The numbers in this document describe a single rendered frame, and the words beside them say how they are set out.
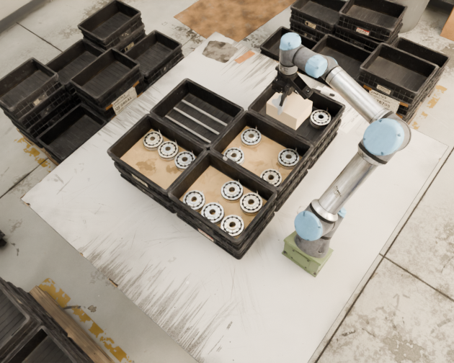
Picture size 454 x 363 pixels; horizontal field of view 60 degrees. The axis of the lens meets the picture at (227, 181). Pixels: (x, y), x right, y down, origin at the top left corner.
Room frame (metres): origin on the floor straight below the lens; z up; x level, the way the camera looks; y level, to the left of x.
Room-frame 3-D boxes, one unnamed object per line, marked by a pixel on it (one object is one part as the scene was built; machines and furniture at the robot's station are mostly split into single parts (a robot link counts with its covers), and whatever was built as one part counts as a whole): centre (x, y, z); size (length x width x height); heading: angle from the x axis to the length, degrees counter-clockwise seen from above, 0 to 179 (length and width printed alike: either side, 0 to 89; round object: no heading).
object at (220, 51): (2.03, -0.06, 0.71); 0.22 x 0.19 x 0.01; 44
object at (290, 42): (1.17, -0.30, 1.40); 0.09 x 0.08 x 0.11; 36
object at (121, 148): (1.13, 0.32, 0.87); 0.40 x 0.30 x 0.11; 46
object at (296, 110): (1.15, -0.32, 1.08); 0.16 x 0.12 x 0.07; 44
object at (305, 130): (1.28, -0.39, 0.87); 0.40 x 0.30 x 0.11; 46
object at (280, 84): (1.17, -0.30, 1.24); 0.09 x 0.08 x 0.12; 44
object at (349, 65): (2.08, -0.90, 0.31); 0.40 x 0.30 x 0.34; 44
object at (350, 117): (1.44, -0.65, 0.70); 0.33 x 0.23 x 0.01; 44
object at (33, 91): (2.10, 1.30, 0.37); 0.40 x 0.30 x 0.45; 135
